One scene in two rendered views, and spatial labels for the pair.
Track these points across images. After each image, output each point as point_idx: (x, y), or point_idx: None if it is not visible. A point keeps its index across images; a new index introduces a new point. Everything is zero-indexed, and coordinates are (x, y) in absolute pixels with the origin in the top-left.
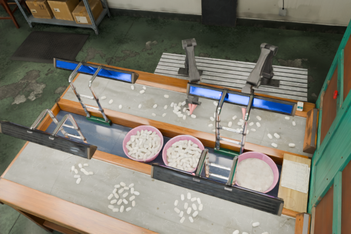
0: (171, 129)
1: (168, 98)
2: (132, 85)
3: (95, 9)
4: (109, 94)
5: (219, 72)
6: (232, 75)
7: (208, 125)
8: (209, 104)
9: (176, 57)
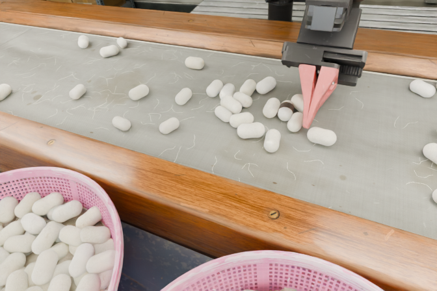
0: (189, 203)
1: (201, 71)
2: (83, 35)
3: None
4: (0, 60)
5: (370, 28)
6: (420, 32)
7: (427, 190)
8: (387, 94)
9: (239, 4)
